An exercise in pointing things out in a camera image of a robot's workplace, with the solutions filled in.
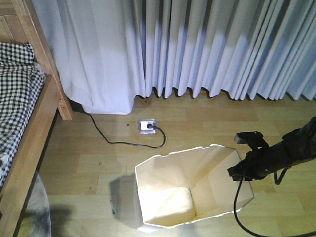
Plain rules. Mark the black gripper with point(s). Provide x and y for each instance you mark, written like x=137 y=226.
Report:
x=260 y=163

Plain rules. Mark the white trash bin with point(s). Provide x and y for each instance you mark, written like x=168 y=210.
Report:
x=186 y=186

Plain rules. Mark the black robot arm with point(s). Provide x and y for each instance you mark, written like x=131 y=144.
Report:
x=296 y=147

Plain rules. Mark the floor power outlet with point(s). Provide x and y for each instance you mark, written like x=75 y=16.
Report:
x=147 y=126

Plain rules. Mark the white curtain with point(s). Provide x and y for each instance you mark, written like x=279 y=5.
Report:
x=107 y=52

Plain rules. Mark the grey round rug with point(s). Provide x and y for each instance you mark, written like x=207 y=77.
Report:
x=35 y=219

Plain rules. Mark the checkered black white bedding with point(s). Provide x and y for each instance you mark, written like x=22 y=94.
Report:
x=21 y=82

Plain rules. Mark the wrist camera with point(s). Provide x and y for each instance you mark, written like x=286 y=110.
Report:
x=253 y=137

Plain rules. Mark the wooden bed frame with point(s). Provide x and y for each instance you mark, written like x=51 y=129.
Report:
x=19 y=23

